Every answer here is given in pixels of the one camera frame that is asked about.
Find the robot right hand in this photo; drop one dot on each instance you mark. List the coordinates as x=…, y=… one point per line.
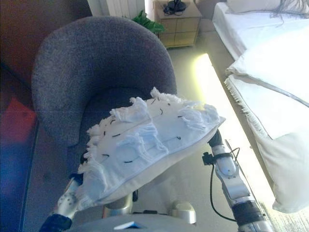
x=216, y=139

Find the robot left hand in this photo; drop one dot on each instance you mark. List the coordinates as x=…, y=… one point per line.
x=84, y=158

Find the white tasselled square cushion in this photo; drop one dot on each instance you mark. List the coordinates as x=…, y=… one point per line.
x=149, y=145

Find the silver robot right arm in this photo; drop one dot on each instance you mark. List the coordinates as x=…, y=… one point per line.
x=231, y=183

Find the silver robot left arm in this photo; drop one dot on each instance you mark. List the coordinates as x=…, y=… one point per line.
x=65, y=200

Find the white fringed bed throw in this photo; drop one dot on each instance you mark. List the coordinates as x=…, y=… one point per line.
x=260, y=113

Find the glossy dark cabinet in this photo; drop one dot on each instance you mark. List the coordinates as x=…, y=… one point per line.
x=14, y=145

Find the silver robot right leg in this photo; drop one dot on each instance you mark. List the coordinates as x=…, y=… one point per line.
x=183, y=212

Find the grey robot torso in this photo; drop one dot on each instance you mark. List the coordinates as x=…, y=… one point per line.
x=157, y=223

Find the grey fabric tub armchair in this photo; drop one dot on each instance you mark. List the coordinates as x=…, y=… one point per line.
x=96, y=60

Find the beige bedside table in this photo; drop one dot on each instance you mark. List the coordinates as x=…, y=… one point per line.
x=178, y=31

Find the white bed sheet mattress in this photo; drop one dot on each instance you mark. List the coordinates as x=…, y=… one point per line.
x=241, y=24

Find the green potted plant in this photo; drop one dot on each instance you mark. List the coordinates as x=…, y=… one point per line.
x=147, y=23

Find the white bed pillow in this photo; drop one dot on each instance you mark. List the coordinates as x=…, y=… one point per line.
x=251, y=4

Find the dark metal table lamp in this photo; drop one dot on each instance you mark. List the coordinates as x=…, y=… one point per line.
x=176, y=6

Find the grey fringed blanket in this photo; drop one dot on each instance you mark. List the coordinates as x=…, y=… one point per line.
x=289, y=9

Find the white ribbed radiator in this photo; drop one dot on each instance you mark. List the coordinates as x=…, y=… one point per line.
x=125, y=7

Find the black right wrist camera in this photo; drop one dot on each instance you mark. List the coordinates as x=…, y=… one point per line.
x=207, y=159

